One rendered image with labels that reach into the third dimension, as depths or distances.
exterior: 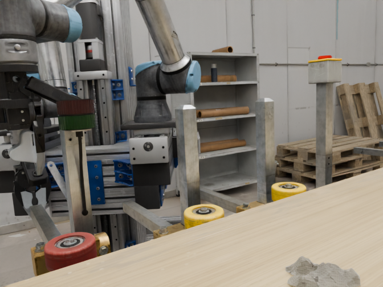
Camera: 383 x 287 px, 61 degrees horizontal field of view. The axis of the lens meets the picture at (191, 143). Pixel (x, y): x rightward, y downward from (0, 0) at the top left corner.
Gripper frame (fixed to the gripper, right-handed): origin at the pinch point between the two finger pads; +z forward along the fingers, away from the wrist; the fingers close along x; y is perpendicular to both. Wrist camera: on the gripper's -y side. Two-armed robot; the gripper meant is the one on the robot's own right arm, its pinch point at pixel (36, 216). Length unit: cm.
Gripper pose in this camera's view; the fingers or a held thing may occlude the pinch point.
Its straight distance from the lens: 101.3
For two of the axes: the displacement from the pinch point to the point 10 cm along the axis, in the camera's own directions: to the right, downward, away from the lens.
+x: -8.3, 1.2, -5.4
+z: 0.5, 9.9, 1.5
